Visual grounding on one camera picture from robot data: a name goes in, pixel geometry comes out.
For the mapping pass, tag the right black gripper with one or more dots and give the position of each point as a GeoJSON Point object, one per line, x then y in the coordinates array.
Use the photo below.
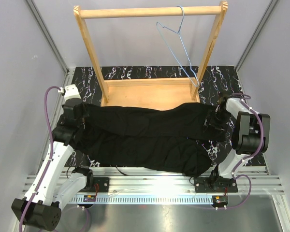
{"type": "Point", "coordinates": [221, 127]}

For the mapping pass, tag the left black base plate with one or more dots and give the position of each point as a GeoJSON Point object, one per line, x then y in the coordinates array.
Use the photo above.
{"type": "Point", "coordinates": [99, 184]}

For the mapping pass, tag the left aluminium frame post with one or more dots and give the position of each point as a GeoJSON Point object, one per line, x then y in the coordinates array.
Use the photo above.
{"type": "Point", "coordinates": [45, 32]}

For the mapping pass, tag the black trousers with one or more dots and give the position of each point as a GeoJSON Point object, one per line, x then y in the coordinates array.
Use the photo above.
{"type": "Point", "coordinates": [158, 140]}

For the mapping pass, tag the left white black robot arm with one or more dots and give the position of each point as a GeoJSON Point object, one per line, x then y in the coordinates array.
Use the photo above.
{"type": "Point", "coordinates": [42, 205]}

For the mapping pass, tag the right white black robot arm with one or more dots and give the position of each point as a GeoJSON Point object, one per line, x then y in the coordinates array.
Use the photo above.
{"type": "Point", "coordinates": [250, 137]}

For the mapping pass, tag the aluminium frame post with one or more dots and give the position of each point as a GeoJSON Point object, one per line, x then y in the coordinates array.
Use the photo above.
{"type": "Point", "coordinates": [260, 26]}
{"type": "Point", "coordinates": [45, 32]}

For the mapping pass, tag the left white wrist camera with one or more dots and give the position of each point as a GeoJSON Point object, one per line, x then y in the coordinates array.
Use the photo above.
{"type": "Point", "coordinates": [69, 92]}

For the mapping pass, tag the light blue wire hanger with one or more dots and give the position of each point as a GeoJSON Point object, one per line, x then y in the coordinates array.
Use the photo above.
{"type": "Point", "coordinates": [193, 79]}

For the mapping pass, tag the slotted grey cable duct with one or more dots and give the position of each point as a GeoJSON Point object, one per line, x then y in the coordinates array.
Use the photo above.
{"type": "Point", "coordinates": [148, 199]}

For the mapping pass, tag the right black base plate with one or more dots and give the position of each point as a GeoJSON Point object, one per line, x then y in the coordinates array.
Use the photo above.
{"type": "Point", "coordinates": [221, 185]}

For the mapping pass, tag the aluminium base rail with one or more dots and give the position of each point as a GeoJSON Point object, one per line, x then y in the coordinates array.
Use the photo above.
{"type": "Point", "coordinates": [142, 181]}

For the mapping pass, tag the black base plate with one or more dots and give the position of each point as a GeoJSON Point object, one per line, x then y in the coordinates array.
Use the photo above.
{"type": "Point", "coordinates": [221, 185]}
{"type": "Point", "coordinates": [99, 184]}

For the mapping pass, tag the right aluminium frame post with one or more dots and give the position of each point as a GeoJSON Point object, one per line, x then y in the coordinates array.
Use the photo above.
{"type": "Point", "coordinates": [260, 26]}

